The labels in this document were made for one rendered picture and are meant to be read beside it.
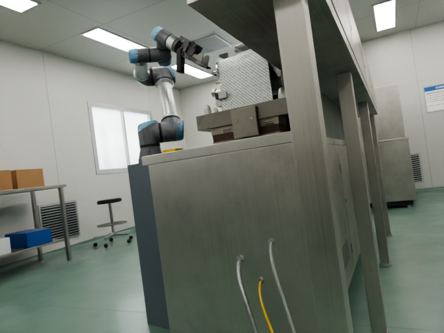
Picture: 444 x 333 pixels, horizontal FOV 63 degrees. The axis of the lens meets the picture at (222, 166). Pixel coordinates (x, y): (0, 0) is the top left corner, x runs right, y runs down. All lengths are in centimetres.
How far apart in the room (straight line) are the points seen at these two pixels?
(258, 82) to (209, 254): 75
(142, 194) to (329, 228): 142
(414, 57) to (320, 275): 660
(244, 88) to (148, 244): 99
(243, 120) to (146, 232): 95
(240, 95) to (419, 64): 578
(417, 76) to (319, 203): 649
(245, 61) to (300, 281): 94
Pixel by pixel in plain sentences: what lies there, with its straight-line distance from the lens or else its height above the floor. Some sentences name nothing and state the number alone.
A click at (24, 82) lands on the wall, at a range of 549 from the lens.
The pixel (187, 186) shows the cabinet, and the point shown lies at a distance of 144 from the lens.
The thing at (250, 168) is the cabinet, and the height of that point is 79.
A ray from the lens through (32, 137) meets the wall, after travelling 535.
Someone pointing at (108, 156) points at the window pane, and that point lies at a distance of 627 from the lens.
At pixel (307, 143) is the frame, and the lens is 74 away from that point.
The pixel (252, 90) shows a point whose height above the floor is 112.
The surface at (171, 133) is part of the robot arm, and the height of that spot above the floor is 105.
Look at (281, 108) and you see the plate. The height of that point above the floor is 99.
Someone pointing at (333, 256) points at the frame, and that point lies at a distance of 76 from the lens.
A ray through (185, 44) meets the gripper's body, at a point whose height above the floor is 141.
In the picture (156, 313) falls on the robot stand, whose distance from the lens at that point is 215.
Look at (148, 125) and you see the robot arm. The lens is 205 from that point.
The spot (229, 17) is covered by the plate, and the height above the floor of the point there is 114.
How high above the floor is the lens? 79
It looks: 1 degrees up
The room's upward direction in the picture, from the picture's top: 8 degrees counter-clockwise
